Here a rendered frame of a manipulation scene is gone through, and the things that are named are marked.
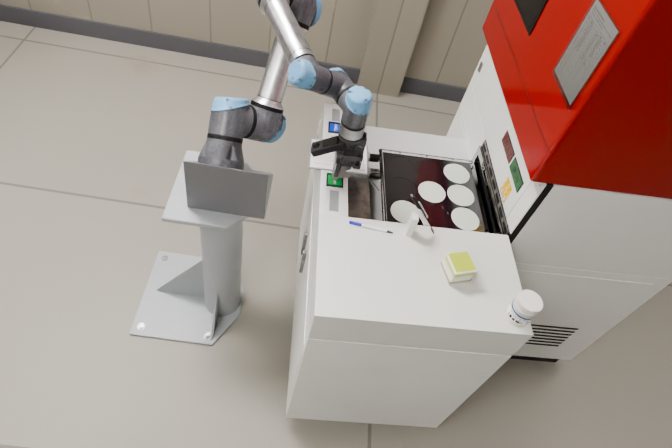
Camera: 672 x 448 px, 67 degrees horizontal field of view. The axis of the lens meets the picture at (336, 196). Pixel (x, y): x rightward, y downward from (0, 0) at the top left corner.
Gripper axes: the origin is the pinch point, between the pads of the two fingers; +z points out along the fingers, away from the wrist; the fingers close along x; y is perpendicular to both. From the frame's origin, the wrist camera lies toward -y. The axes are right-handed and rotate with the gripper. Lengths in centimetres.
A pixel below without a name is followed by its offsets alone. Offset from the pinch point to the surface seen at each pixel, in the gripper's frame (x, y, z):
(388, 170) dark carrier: 13.8, 21.5, 7.8
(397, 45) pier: 176, 49, 57
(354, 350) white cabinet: -50, 11, 21
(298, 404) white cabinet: -50, -1, 73
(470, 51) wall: 183, 100, 57
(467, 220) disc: -5.5, 48.5, 7.8
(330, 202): -9.3, -0.4, 2.2
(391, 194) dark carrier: 2.3, 21.9, 7.9
